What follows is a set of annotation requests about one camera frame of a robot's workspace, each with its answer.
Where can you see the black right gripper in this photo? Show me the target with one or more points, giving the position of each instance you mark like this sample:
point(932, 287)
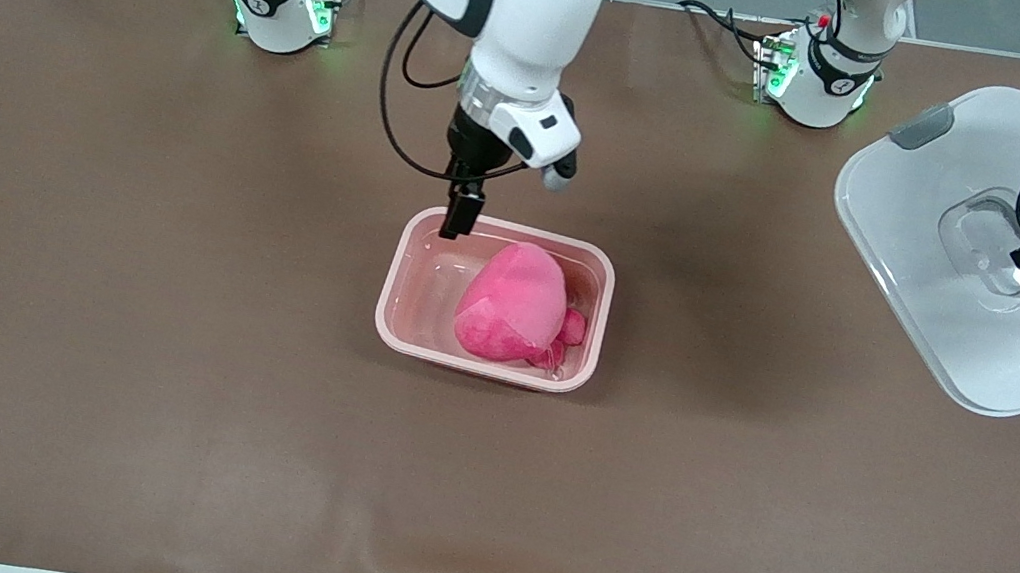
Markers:
point(467, 145)

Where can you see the pink plush toy with eyes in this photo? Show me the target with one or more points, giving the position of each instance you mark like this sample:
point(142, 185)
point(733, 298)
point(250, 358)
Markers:
point(513, 297)

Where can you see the white box lid grey clips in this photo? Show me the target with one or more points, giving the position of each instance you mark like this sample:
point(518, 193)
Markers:
point(921, 308)

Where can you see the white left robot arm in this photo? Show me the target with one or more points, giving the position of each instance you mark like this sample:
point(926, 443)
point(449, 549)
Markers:
point(824, 81)

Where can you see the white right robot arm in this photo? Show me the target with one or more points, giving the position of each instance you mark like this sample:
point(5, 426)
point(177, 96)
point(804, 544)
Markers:
point(500, 12)

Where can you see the pink plastic storage box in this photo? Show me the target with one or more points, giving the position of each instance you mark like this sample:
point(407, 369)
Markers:
point(410, 312)

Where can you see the brown table mat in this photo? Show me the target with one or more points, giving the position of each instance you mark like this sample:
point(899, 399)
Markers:
point(160, 325)

